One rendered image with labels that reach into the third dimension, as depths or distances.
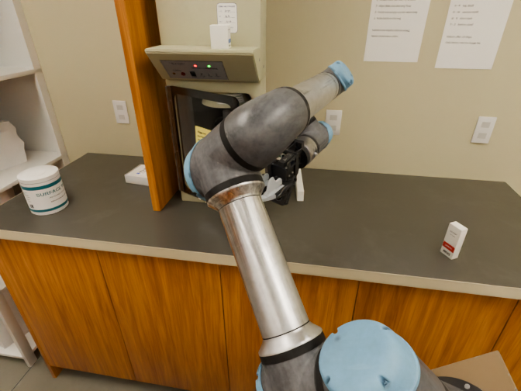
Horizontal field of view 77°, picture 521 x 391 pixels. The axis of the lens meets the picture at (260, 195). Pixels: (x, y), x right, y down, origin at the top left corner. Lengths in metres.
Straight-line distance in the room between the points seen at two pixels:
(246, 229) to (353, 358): 0.25
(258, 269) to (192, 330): 0.87
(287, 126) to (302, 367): 0.38
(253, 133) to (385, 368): 0.38
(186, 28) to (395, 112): 0.93
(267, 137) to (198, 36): 0.65
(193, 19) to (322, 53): 0.60
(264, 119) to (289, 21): 0.99
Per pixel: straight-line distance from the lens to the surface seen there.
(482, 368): 0.70
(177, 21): 1.16
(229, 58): 1.01
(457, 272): 1.14
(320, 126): 0.98
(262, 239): 0.57
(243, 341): 1.39
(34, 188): 1.42
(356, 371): 0.49
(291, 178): 0.85
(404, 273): 1.07
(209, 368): 1.58
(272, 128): 0.55
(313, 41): 1.51
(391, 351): 0.49
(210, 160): 0.60
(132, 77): 1.15
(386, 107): 1.58
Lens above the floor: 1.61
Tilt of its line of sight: 29 degrees down
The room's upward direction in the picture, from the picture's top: straight up
